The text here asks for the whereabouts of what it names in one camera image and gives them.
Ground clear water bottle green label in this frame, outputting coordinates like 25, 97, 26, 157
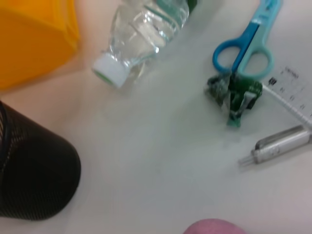
92, 0, 198, 88

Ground pink peach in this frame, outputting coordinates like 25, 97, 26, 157
183, 218, 247, 234

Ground clear grey ballpoint pen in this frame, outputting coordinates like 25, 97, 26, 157
238, 124, 312, 168

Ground black mesh pen cup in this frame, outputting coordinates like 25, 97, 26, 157
0, 101, 81, 221

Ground transparent plastic ruler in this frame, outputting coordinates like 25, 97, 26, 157
262, 62, 312, 129

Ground blue scissors with blade cover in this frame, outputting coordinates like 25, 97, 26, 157
212, 0, 285, 79

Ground yellow plastic storage bin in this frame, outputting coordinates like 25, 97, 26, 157
0, 0, 80, 90

